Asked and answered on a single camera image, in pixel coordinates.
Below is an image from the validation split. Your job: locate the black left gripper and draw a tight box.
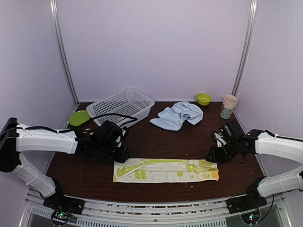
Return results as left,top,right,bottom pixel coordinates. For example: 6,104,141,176
96,143,131,163

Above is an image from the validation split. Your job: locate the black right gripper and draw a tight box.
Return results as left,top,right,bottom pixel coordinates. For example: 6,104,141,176
205,140,239,163

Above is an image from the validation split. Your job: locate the green patterned white towel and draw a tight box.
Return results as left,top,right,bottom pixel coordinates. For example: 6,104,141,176
113,158,219,183

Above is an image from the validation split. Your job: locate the light blue towel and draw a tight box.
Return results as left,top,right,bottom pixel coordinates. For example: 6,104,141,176
149,101,204,131

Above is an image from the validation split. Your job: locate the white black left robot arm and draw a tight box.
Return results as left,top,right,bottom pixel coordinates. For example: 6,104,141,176
0,118,130,212

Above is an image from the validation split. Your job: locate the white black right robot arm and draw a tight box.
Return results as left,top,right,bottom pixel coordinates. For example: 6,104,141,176
206,127,303,210

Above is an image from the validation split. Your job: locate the green plate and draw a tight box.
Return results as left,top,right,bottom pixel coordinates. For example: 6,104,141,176
69,110,90,126

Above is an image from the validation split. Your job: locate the floral ceramic cup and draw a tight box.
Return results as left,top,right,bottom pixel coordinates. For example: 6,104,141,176
220,95,238,120

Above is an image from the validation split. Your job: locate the white perforated plastic basket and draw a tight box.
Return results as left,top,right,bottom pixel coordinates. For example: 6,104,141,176
86,88,155,127

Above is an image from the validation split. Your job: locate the small green bowl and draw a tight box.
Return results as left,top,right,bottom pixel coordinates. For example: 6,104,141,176
196,93,212,106

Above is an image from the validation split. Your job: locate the right circuit board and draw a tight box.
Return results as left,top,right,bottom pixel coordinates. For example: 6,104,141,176
241,211,260,225

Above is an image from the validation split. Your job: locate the circuit board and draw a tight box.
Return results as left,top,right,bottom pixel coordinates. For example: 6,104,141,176
241,211,260,225
51,211,71,225

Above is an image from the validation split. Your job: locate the left circuit board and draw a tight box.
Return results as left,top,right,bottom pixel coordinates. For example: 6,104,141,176
51,211,71,225

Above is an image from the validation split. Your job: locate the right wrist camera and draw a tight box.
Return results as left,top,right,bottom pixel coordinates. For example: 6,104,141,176
211,120,245,148

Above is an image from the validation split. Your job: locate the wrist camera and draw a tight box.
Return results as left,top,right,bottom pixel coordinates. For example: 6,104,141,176
211,120,245,148
93,121,129,147

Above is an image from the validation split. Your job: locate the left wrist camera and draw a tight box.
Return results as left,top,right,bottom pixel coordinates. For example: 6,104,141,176
93,121,129,147

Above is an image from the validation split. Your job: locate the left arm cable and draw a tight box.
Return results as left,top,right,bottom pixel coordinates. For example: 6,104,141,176
0,113,139,142

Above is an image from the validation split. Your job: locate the right aluminium corner post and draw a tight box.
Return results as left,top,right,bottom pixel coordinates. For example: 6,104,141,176
232,0,259,98

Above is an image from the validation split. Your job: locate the aluminium corner post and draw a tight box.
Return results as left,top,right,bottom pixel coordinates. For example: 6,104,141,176
49,0,79,105
232,0,259,98

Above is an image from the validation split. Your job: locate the left aluminium corner post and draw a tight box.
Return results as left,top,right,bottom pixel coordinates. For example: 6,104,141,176
49,0,79,105

